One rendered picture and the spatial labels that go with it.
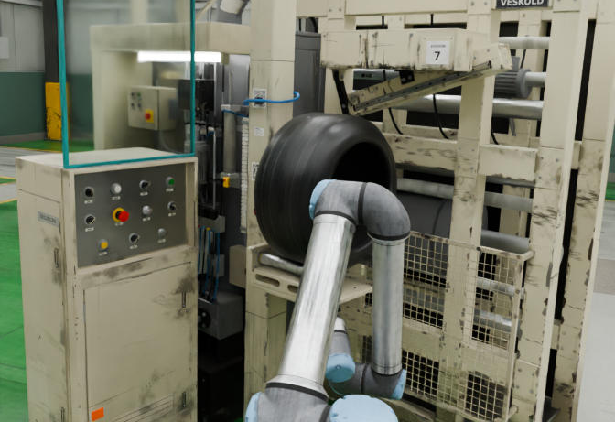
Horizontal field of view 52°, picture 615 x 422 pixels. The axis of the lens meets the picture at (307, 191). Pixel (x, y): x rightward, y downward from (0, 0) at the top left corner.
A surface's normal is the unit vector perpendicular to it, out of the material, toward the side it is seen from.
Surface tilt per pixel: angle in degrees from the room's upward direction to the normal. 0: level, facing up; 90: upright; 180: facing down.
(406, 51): 90
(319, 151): 61
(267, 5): 90
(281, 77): 90
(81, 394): 90
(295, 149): 53
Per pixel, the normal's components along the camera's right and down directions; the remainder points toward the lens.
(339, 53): -0.65, 0.12
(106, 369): 0.76, 0.15
